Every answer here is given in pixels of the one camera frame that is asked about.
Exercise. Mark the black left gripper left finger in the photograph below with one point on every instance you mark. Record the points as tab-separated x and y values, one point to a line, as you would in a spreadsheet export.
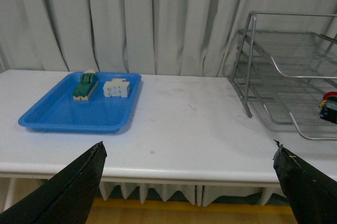
65	198

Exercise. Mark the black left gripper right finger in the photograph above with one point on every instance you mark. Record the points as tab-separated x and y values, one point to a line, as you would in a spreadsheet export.
311	193

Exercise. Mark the red emergency stop button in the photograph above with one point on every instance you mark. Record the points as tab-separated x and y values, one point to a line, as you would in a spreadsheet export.
328	107

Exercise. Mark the silver mesh tray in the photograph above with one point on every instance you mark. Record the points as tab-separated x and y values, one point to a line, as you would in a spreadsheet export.
285	101
296	54

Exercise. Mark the blue plastic tray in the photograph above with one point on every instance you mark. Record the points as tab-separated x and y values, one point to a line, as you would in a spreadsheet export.
58	111

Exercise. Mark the white circuit breaker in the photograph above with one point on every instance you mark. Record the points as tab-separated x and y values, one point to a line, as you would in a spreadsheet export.
117	88

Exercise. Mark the grey curtain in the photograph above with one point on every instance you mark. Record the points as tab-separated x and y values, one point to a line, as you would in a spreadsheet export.
165	37

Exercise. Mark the green knife switch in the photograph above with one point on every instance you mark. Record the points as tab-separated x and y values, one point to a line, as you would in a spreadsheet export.
87	85

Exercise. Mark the silver metal rack frame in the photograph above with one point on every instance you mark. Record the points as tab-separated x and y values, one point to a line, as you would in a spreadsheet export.
263	21

